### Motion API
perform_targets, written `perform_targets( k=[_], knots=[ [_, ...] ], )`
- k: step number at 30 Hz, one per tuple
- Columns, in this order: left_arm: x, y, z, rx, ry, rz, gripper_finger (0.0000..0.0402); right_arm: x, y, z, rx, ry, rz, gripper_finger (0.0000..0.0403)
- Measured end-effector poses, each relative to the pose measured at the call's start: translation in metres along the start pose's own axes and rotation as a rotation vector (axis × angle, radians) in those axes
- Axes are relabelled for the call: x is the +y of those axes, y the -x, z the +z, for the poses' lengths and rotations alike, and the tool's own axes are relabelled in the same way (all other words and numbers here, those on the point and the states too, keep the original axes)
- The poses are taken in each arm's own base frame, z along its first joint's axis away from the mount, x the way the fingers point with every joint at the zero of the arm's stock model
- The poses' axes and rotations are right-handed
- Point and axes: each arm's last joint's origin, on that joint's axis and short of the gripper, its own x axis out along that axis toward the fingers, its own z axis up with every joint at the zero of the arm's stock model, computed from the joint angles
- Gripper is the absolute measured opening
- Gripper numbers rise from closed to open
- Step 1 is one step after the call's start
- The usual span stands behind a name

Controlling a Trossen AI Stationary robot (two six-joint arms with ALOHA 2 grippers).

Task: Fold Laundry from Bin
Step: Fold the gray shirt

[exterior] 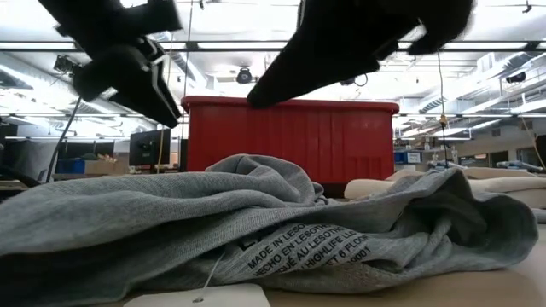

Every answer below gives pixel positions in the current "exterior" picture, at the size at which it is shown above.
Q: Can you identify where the yellow hanging cord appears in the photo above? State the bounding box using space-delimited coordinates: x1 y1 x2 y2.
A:
155 33 174 174

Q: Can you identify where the black computer monitor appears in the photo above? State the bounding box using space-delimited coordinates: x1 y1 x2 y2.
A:
128 128 172 174

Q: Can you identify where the black ceiling camera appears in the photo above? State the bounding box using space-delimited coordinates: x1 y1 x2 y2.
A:
340 72 369 88
52 54 82 78

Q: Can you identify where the brown cardboard box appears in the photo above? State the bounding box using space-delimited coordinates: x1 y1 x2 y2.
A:
84 153 130 176

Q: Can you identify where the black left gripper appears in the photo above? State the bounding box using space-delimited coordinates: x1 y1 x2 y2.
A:
37 0 184 130

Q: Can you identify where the black ceiling light rail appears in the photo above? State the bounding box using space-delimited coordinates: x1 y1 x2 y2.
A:
0 40 546 54

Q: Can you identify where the yellow cord with connector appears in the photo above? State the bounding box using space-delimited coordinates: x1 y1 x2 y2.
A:
434 50 449 170

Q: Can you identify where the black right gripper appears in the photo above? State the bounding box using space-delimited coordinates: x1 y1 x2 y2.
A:
246 0 477 109

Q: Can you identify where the beige canvas tote bag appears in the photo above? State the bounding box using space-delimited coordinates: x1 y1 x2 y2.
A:
343 166 546 210

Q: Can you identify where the white paper hang tag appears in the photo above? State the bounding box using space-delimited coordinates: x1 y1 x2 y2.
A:
122 282 272 307

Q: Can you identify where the red plastic laundry bin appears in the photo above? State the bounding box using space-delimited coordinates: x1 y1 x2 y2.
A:
180 95 401 198

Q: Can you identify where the grey t-shirt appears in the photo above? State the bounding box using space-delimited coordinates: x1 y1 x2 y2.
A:
0 153 540 307

